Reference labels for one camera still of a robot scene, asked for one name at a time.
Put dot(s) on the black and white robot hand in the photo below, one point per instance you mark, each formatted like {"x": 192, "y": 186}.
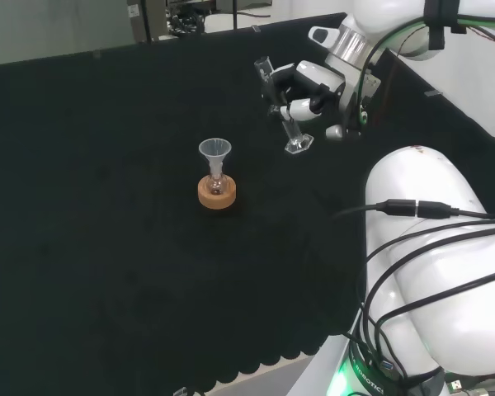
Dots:
{"x": 338, "y": 88}

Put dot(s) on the clear graduated cylinder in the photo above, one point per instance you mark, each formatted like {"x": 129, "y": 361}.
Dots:
{"x": 293, "y": 134}

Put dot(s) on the clear round-bottom flask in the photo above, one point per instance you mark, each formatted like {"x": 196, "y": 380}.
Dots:
{"x": 215, "y": 184}

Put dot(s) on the clear plastic funnel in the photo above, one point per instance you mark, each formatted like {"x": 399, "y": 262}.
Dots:
{"x": 214, "y": 148}

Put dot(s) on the black office chair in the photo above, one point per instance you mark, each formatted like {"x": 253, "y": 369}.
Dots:
{"x": 185, "y": 22}

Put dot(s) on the black bench cloth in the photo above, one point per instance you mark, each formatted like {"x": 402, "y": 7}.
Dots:
{"x": 107, "y": 214}

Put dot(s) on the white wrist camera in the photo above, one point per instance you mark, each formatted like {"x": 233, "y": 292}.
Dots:
{"x": 322, "y": 36}

